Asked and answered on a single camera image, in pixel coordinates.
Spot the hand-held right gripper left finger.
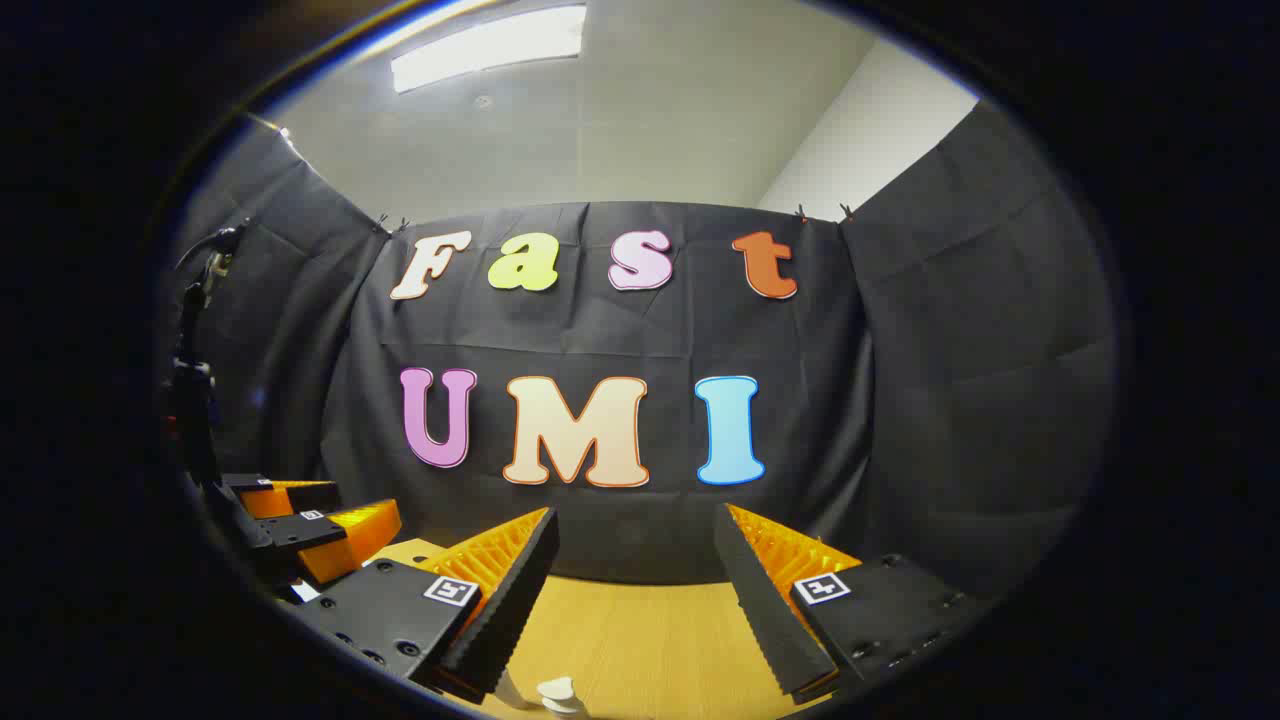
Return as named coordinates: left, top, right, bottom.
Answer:
left=290, top=505, right=561, bottom=706

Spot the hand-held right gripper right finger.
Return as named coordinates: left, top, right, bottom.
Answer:
left=713, top=503, right=991, bottom=706

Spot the rectangular ceiling light panel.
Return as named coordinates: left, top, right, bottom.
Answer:
left=390, top=5, right=588, bottom=94

